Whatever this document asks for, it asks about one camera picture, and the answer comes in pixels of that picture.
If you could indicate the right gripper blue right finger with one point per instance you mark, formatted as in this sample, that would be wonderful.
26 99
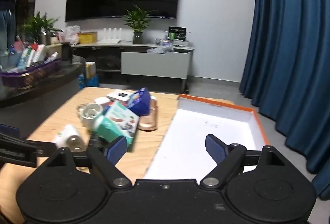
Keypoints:
215 148

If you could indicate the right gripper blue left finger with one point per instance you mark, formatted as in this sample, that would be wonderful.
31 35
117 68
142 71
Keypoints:
116 150

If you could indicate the black wall charger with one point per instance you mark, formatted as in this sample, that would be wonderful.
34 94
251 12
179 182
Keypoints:
98 142

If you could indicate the teal bandage box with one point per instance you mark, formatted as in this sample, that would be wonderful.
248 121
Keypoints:
117 121

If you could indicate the rose gold cream tube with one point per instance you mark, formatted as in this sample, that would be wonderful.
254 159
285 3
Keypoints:
150 122

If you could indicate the white plug-in mosquito repeller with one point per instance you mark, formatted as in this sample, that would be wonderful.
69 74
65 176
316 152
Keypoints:
88 114

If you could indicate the blue floss pick box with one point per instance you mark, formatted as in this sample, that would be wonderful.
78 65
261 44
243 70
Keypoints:
139 102

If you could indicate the white cube charger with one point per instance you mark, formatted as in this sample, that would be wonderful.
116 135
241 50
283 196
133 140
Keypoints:
105 102

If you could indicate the white charger retail box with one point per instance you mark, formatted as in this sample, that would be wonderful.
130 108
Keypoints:
121 96

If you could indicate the orange white cardboard tray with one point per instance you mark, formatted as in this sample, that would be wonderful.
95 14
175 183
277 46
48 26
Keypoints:
182 153

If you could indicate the dark glass side table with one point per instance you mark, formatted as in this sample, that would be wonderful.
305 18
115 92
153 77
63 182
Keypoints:
24 110

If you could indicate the purple storage basket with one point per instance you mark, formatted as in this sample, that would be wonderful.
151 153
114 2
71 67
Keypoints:
31 76

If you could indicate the blue plastic bag on floor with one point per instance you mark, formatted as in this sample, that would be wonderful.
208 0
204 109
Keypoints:
88 82

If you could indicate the cardboard boxes on floor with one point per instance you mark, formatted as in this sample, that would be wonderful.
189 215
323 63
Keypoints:
90 68

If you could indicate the white tv cabinet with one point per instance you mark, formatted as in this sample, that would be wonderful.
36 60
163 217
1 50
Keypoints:
140 59

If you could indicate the dark blue curtain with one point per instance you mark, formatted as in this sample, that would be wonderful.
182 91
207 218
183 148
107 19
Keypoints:
286 76

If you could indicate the white wifi router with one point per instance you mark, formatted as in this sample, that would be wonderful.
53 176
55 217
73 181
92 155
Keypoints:
111 35

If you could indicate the clear plastic bags on cabinet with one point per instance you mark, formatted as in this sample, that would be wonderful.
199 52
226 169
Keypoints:
163 46

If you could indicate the yellow cardboard box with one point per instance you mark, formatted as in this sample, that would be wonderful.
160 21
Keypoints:
88 37

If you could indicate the green plant on side table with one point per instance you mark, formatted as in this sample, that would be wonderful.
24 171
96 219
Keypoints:
39 24

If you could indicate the black green display card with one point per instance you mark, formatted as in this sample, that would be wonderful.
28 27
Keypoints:
178 33

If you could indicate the white plastic bag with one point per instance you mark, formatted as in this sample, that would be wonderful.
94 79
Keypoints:
70 34

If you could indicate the potted green plant on cabinet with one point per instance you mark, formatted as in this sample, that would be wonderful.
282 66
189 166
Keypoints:
138 19

